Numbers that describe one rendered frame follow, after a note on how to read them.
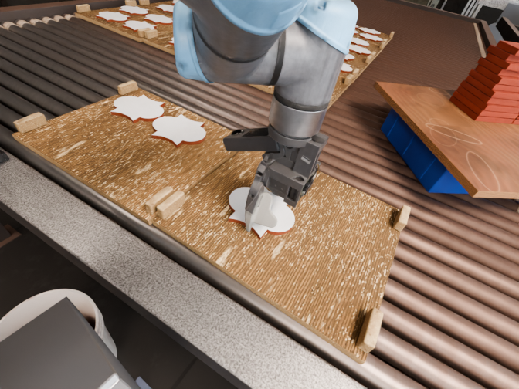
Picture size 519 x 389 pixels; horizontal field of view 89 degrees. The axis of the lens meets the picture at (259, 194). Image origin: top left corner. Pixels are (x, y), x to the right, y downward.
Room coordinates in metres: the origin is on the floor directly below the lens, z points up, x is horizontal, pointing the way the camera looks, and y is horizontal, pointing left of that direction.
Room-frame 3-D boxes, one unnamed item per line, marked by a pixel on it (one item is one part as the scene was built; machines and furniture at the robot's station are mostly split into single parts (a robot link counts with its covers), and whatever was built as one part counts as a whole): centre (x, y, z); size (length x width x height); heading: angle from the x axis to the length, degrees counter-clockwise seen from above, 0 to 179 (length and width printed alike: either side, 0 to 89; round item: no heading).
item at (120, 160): (0.52, 0.31, 0.93); 0.41 x 0.35 x 0.02; 68
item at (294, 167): (0.34, -0.04, 1.08); 0.09 x 0.08 x 0.12; 67
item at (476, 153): (0.73, -0.60, 1.03); 0.50 x 0.50 x 0.02; 14
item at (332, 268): (0.36, -0.07, 0.93); 0.41 x 0.35 x 0.02; 67
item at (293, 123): (0.35, -0.03, 1.16); 0.08 x 0.08 x 0.05
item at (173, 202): (0.32, 0.16, 0.95); 0.06 x 0.02 x 0.03; 157
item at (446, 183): (0.73, -0.53, 0.97); 0.31 x 0.31 x 0.10; 14
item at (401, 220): (0.41, -0.31, 0.95); 0.06 x 0.02 x 0.03; 157
